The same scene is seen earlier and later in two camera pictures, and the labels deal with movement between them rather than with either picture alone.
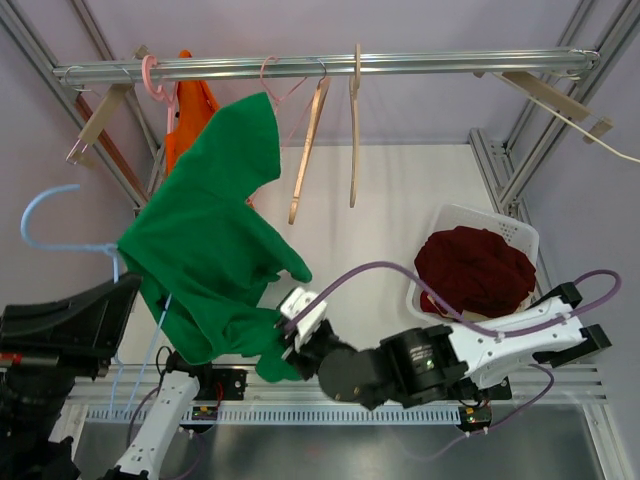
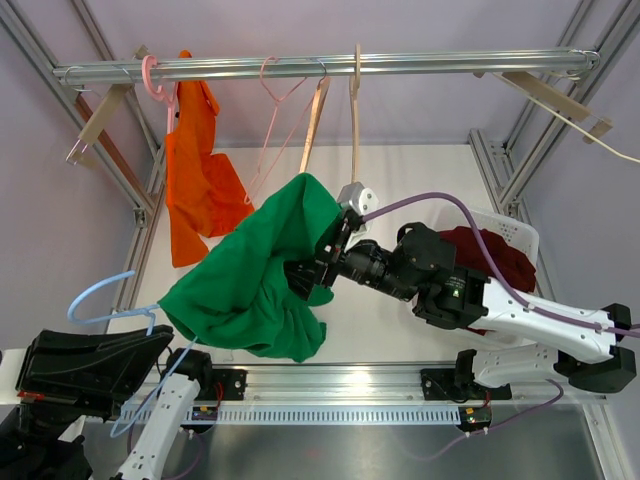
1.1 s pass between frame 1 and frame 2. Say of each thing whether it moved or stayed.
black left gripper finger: moved
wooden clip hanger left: stayed
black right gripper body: moved
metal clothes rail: stayed
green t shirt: moved
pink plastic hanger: stayed
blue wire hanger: moved
